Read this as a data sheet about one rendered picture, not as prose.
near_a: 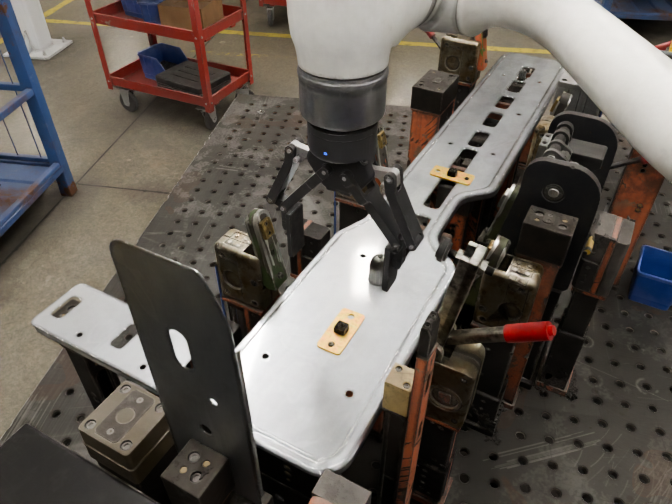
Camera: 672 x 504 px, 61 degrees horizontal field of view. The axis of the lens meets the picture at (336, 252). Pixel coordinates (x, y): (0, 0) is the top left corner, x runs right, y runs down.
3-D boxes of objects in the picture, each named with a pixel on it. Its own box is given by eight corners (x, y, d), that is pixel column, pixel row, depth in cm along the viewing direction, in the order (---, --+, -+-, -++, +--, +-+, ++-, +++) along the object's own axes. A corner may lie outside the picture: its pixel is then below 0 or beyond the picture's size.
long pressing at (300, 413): (495, 51, 166) (496, 46, 165) (575, 66, 157) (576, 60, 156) (183, 409, 73) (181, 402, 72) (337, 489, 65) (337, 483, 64)
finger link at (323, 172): (331, 176, 63) (323, 166, 63) (279, 217, 71) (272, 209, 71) (348, 159, 66) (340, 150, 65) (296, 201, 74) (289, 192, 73)
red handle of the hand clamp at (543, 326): (435, 321, 74) (554, 310, 64) (442, 334, 75) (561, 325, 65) (423, 343, 71) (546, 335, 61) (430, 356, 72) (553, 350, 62)
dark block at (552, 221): (484, 377, 112) (531, 203, 85) (519, 391, 110) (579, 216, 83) (476, 395, 109) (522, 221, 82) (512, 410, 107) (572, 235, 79)
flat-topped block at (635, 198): (588, 255, 140) (654, 82, 111) (623, 266, 138) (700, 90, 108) (581, 280, 134) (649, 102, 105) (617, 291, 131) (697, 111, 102)
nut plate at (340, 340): (343, 308, 85) (343, 302, 85) (366, 317, 84) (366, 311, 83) (315, 346, 80) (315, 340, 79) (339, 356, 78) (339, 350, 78)
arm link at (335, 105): (325, 39, 61) (326, 92, 65) (279, 70, 55) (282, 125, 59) (403, 55, 58) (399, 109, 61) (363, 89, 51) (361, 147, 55)
